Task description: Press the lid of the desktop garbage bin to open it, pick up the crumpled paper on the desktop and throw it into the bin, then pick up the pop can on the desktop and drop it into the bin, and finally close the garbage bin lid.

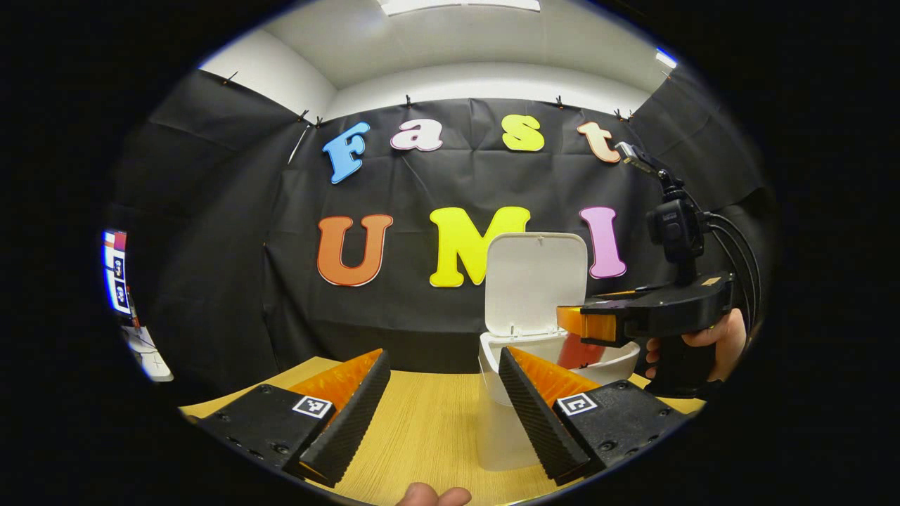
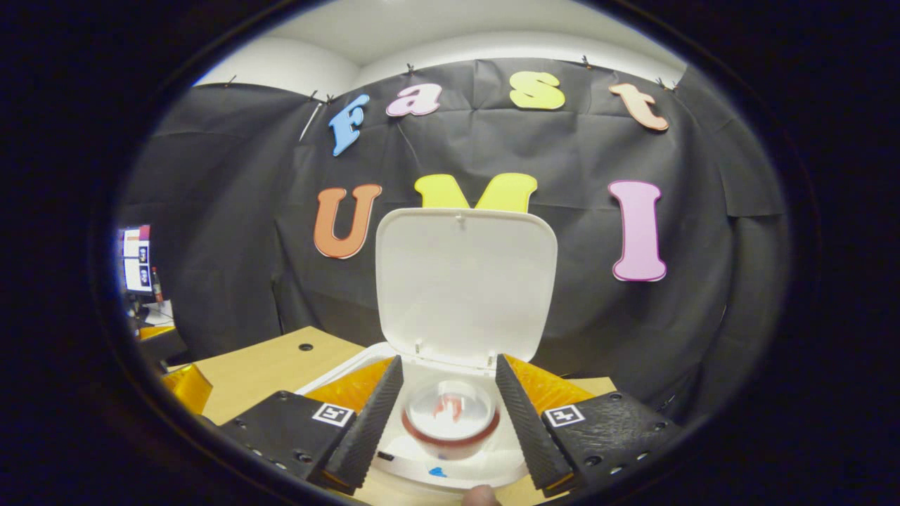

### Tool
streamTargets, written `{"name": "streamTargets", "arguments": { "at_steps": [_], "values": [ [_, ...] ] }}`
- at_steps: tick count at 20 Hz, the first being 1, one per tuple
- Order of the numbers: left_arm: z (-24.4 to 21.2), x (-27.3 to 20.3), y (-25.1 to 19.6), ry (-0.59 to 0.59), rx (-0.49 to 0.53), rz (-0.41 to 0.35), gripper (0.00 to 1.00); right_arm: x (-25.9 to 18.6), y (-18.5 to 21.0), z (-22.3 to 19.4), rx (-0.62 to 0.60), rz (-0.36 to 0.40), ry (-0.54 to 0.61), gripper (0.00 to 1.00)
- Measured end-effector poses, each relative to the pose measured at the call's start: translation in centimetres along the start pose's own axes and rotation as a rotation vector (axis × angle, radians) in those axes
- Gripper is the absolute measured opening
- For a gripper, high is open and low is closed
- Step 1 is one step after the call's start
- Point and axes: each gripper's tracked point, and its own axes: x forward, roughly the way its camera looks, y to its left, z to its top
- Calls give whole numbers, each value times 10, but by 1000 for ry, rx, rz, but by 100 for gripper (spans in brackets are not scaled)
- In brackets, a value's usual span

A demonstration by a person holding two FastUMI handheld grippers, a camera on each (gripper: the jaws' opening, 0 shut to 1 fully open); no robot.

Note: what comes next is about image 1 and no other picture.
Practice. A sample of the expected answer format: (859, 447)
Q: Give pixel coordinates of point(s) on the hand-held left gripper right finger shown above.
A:
(534, 414)

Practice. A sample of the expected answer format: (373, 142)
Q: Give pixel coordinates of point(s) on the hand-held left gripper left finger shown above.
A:
(355, 414)

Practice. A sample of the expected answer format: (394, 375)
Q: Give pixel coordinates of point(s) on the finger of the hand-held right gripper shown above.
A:
(598, 325)

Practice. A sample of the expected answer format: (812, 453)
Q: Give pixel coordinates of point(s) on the red pop can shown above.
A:
(578, 351)

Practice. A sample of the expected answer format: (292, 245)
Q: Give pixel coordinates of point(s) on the white desktop garbage bin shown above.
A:
(534, 281)

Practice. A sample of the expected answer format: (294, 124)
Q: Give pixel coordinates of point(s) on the wooden desktop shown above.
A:
(422, 436)

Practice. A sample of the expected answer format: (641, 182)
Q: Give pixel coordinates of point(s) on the white side table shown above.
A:
(148, 355)

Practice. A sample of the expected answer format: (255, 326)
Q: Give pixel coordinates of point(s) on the black backdrop cloth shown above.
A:
(211, 246)

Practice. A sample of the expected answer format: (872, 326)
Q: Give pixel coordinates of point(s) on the small ceiling light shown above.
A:
(666, 57)

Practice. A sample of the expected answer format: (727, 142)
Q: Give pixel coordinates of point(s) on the computer monitor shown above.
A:
(118, 270)

